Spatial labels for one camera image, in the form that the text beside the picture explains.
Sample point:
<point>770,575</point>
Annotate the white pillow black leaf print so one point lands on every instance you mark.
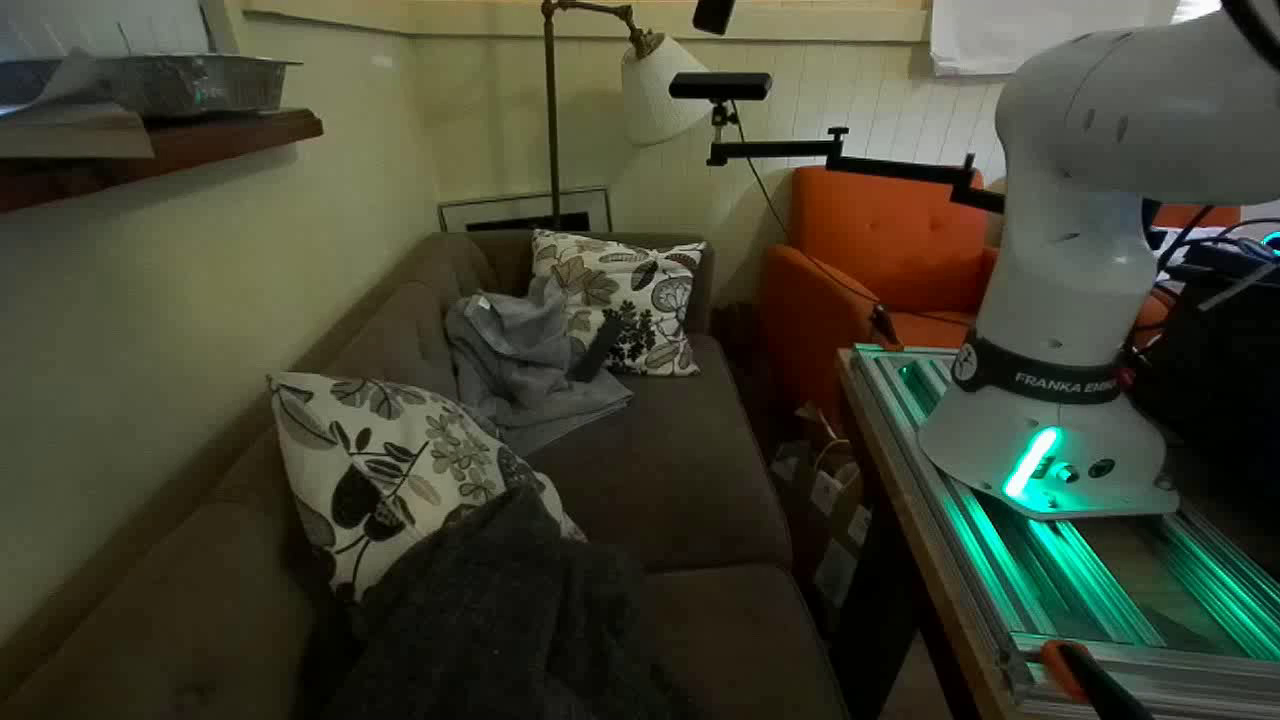
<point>386,464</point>

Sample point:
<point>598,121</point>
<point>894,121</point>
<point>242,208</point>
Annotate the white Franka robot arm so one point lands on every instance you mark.
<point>1064,266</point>

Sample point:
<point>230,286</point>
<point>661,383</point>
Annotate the white pillow brown floral print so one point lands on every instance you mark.
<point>627,295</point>

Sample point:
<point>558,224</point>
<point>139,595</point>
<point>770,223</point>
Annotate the brass floor lamp white shade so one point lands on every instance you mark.
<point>661,86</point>

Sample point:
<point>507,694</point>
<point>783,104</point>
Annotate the orange armchair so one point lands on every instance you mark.
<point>881,240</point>

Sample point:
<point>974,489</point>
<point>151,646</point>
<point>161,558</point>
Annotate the light grey cloth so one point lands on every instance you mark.
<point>514,355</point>

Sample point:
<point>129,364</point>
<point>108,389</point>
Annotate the brown tufted sofa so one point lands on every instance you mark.
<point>664,464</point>

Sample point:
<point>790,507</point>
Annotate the cardboard box with papers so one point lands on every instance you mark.
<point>820,492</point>

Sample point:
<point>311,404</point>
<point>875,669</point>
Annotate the aluminium foil tray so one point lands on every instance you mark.
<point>186,83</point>

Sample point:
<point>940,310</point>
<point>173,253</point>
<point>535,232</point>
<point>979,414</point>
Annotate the brown wooden shelf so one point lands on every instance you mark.
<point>161,149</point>

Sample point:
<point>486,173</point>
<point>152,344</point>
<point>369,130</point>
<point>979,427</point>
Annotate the black electronics equipment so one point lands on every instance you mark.
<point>1222,372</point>

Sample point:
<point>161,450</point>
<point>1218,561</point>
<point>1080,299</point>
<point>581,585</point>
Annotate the dark grey blanket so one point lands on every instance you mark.
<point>507,626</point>

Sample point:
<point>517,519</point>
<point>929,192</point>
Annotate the black bar camera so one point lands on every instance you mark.
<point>720,86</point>

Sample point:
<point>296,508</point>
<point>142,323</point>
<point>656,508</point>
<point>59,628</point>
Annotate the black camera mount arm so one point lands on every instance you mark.
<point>854,162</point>

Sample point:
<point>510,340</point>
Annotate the dark picture frame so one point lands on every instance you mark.
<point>521,208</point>

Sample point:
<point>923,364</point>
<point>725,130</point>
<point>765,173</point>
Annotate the aluminium frame robot table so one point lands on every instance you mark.
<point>1064,585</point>

